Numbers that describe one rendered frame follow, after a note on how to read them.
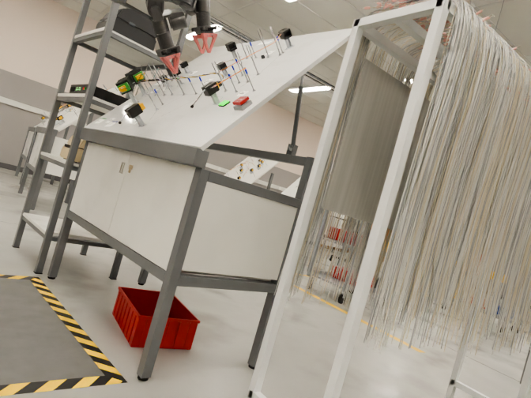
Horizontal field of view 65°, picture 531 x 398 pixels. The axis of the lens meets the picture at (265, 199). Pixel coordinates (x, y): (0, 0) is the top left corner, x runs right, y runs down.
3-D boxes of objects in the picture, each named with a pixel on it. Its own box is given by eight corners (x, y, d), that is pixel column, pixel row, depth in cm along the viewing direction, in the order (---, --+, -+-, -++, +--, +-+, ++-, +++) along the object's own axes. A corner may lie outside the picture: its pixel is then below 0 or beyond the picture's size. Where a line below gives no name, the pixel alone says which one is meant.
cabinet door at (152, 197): (163, 270, 153) (193, 167, 153) (106, 234, 192) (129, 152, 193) (170, 271, 155) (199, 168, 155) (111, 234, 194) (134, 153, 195)
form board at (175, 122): (86, 129, 235) (84, 126, 234) (215, 49, 281) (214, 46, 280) (202, 151, 150) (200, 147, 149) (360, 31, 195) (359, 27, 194)
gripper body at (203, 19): (205, 33, 175) (203, 13, 173) (217, 31, 167) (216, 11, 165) (191, 32, 171) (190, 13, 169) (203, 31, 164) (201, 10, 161)
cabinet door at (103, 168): (107, 234, 193) (130, 152, 193) (68, 209, 233) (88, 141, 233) (111, 234, 194) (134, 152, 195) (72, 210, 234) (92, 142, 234)
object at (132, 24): (108, 30, 244) (118, -2, 245) (92, 33, 261) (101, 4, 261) (153, 53, 266) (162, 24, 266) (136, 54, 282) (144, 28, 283)
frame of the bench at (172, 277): (140, 381, 150) (201, 168, 151) (46, 276, 235) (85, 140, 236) (257, 369, 191) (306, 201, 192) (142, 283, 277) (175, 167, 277)
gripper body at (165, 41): (171, 50, 168) (164, 31, 165) (182, 50, 160) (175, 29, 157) (156, 54, 165) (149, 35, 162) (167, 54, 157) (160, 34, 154)
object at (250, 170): (228, 234, 751) (254, 146, 752) (201, 221, 848) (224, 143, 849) (260, 241, 791) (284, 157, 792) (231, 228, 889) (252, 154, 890)
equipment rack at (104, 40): (33, 273, 234) (125, -42, 235) (9, 245, 278) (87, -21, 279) (118, 279, 269) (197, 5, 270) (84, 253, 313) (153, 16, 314)
